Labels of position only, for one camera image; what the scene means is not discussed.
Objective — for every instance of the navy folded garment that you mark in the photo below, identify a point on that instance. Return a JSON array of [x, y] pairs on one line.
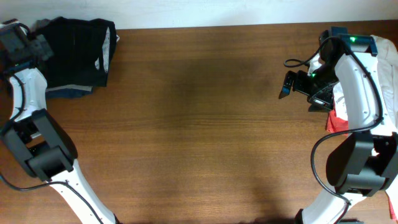
[[68, 93]]

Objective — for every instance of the red cloth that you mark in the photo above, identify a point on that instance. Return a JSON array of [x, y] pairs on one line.
[[335, 124]]

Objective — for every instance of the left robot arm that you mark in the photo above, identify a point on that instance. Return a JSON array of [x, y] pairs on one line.
[[37, 142]]

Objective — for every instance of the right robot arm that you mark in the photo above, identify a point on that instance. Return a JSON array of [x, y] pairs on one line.
[[366, 161]]

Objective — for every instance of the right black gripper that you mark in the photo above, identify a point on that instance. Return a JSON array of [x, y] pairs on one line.
[[324, 100]]

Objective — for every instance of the grey folded trousers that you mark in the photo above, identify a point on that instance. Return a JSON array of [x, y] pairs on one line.
[[40, 24]]

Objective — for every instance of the black shorts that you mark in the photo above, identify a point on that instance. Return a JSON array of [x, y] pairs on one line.
[[82, 51]]

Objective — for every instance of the white crumpled garment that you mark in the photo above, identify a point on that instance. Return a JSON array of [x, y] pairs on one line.
[[387, 74]]

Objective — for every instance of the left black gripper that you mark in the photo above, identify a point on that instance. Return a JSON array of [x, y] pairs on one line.
[[41, 46]]

